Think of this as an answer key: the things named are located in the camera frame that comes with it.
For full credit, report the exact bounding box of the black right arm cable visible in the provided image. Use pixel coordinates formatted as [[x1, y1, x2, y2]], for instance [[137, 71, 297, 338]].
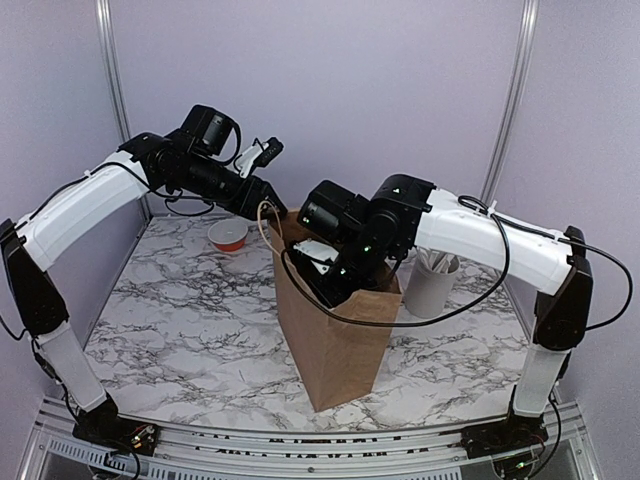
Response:
[[280, 194, 634, 334]]

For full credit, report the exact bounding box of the brown paper bag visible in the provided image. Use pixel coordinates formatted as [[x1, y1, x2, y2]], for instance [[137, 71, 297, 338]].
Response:
[[257, 200, 402, 412]]

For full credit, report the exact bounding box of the orange white bowl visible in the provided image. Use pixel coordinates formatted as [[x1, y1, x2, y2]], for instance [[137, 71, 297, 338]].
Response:
[[207, 218, 248, 253]]

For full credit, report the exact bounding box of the white wrapped stirrers bundle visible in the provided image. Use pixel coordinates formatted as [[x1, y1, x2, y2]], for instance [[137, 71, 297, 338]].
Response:
[[417, 248, 460, 275]]

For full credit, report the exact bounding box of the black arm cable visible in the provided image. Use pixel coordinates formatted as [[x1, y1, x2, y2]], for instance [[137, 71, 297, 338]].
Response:
[[280, 194, 634, 334], [0, 119, 246, 341]]

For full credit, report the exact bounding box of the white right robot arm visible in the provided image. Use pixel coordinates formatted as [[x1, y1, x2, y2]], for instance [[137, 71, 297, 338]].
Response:
[[297, 174, 593, 448]]

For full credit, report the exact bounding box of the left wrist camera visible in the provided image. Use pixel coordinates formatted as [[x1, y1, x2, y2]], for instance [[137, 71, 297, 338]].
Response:
[[232, 137, 284, 179]]

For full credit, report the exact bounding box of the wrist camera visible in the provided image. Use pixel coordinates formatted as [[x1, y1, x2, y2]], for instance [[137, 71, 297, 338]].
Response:
[[232, 137, 284, 179], [293, 239, 339, 275]]

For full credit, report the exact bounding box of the aluminium front rail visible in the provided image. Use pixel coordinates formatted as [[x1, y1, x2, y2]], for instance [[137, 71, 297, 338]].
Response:
[[17, 398, 601, 479]]

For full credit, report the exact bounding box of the white cylindrical utensil holder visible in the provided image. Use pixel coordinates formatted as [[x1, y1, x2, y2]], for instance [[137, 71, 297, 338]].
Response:
[[404, 253, 459, 320]]

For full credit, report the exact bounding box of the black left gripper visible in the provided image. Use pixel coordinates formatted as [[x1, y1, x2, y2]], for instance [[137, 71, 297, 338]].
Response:
[[170, 151, 287, 219]]

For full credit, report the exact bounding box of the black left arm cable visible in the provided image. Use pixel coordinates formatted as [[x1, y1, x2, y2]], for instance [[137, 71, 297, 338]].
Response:
[[0, 119, 246, 341]]

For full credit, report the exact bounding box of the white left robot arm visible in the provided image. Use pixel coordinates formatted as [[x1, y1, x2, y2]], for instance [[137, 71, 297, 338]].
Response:
[[1, 105, 286, 445]]

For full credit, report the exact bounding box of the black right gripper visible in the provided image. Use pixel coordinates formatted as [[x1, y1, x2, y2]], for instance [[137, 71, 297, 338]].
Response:
[[297, 229, 395, 327]]

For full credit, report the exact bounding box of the right aluminium frame post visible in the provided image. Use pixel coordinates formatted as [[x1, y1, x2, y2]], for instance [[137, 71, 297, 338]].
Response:
[[481, 0, 540, 202]]

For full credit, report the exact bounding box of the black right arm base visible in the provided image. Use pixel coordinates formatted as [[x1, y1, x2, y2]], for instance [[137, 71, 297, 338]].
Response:
[[460, 411, 549, 459]]

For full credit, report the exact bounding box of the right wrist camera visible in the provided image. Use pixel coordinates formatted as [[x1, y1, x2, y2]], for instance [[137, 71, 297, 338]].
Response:
[[293, 239, 339, 275]]

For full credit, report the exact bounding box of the aluminium frame post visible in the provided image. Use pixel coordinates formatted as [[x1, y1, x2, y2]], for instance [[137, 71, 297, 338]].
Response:
[[481, 0, 540, 202], [94, 0, 153, 224]]

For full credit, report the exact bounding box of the left aluminium frame post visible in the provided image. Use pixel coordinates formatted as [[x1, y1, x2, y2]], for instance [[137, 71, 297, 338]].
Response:
[[94, 0, 153, 224]]

